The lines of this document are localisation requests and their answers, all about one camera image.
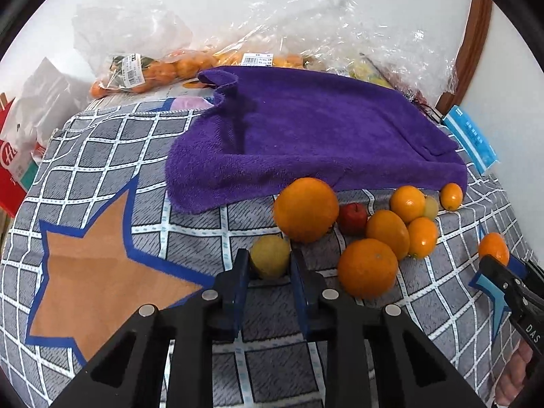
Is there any orange front large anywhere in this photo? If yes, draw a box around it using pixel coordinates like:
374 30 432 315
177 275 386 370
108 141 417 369
337 239 398 299

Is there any yellow-green small fruit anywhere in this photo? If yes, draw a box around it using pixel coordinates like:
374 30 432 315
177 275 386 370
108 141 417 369
250 235 290 279

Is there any small red apple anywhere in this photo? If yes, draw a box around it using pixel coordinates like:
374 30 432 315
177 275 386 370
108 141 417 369
337 203 368 237

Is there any small orange mandarin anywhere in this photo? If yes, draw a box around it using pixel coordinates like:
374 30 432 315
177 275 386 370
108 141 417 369
408 217 438 259

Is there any small orange kumquat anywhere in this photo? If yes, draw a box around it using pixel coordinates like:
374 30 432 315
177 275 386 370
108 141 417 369
440 182 464 211

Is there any oval orange mandarin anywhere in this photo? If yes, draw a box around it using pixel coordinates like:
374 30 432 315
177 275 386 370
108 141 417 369
366 210 409 261

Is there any large orange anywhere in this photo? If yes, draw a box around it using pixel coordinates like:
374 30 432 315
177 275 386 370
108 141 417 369
273 178 339 244

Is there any pale green small fruit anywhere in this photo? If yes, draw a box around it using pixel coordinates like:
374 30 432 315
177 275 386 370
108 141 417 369
423 195 439 220

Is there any round orange mandarin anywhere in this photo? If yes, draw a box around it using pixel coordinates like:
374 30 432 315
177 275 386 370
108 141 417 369
389 185 426 224

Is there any person's right hand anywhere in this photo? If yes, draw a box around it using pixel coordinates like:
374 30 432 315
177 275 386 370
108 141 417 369
495 340 533 407

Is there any blue tissue pack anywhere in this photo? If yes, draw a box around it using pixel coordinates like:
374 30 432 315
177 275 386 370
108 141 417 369
443 105 499 175

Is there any grey checkered star blanket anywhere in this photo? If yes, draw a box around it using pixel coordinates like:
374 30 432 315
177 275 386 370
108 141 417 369
1 102 536 407

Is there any purple towel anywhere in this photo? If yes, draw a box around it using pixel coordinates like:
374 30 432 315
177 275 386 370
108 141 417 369
165 66 468 214

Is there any red paper shopping bag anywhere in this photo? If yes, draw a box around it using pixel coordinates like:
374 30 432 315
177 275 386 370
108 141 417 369
0 92 42 219

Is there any white plastic bag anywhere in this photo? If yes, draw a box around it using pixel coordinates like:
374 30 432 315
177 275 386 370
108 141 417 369
1 58 90 151

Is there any bag of mandarins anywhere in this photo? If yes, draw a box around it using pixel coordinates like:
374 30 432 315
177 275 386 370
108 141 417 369
72 0 217 99

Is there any large clear plastic bag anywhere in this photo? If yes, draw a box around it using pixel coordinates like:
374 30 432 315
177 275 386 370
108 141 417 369
202 0 457 102

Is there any brown wooden door frame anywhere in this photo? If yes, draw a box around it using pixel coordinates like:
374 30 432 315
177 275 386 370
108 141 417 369
436 0 493 114

